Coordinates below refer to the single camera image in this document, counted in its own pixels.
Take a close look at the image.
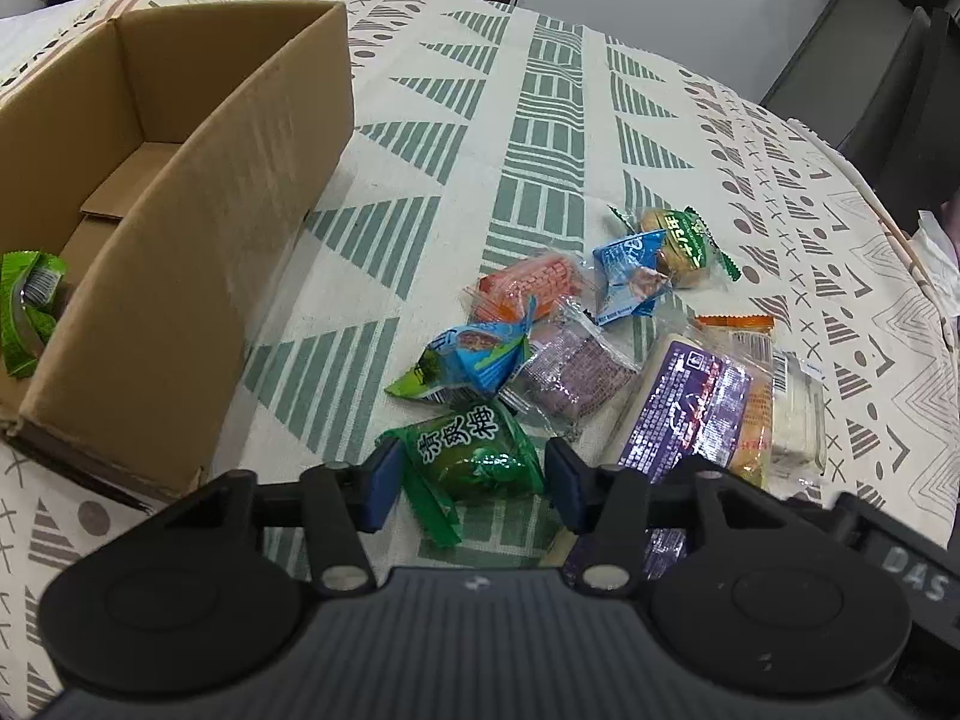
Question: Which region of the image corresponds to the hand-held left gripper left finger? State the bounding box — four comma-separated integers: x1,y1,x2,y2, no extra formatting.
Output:
156,437,407,596

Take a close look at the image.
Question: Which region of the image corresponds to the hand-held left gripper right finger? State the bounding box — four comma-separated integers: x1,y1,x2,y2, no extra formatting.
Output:
545,437,807,595

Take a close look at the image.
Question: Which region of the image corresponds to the clear packet purple cake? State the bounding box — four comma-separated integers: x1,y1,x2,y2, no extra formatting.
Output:
504,298,643,440

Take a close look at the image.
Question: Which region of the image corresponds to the purple label cracker packet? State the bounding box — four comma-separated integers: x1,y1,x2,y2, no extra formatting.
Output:
562,334,778,578

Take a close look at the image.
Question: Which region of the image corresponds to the blue and green snack packet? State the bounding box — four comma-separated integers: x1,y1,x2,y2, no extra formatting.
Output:
384,298,538,403

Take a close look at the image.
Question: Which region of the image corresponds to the clear packet white cake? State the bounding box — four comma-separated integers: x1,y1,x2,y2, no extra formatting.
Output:
769,349,830,476

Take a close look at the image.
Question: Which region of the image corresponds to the orange-red snack packet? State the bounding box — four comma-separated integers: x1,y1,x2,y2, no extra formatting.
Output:
469,253,586,326

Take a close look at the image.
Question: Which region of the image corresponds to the orange edged snack packet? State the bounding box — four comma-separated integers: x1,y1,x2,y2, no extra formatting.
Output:
694,313,777,350

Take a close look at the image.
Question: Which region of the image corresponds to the brown cardboard box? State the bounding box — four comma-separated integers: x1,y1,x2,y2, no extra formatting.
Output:
0,0,357,509

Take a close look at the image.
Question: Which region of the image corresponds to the green and yellow pastry packet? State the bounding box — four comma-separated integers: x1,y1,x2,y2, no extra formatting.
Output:
606,204,740,292

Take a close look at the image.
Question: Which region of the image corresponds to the white tissue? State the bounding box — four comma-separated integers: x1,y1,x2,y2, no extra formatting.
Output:
910,208,960,260

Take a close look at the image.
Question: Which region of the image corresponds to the green wrapped snack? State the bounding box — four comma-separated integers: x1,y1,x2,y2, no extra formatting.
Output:
0,249,71,380

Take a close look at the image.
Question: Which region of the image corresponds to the dark chair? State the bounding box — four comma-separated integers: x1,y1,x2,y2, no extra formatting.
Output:
757,0,960,215

